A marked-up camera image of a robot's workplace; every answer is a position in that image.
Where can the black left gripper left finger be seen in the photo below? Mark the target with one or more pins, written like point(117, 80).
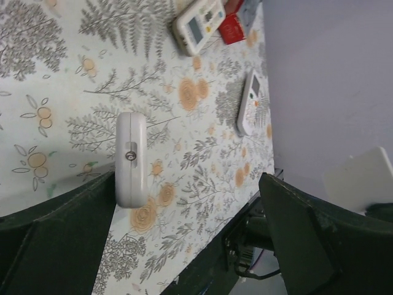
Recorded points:
point(55, 247)

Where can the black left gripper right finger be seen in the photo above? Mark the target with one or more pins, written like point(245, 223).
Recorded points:
point(322, 248)

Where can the white air conditioner remote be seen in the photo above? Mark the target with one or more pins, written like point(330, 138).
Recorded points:
point(195, 25)

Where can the floral table mat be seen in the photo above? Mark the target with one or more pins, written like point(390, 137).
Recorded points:
point(69, 68)

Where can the white remote with display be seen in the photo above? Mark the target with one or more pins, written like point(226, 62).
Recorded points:
point(131, 160)

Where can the red white toothpaste box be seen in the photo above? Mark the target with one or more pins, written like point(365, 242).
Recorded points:
point(240, 17)

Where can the small white remote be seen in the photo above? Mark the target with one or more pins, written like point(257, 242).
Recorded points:
point(251, 111)

